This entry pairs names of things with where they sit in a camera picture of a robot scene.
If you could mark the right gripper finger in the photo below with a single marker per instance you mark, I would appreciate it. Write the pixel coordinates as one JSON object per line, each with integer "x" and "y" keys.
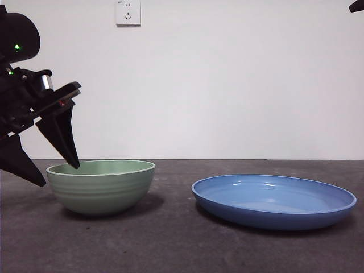
{"x": 359, "y": 5}

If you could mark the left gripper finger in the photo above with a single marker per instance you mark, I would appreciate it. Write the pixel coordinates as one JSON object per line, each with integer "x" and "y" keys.
{"x": 61, "y": 133}
{"x": 17, "y": 159}

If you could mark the green ribbed bowl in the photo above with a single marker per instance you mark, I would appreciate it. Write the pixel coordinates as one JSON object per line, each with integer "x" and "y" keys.
{"x": 102, "y": 193}

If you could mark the blue round plate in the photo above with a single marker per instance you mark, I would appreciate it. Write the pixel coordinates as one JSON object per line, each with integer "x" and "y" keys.
{"x": 273, "y": 216}

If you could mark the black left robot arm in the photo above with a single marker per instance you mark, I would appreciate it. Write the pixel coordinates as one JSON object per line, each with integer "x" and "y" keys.
{"x": 20, "y": 31}

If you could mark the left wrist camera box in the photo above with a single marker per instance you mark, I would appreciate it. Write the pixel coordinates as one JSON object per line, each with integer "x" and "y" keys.
{"x": 45, "y": 82}

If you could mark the white wall socket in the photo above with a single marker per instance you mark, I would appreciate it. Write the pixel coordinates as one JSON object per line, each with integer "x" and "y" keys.
{"x": 128, "y": 14}

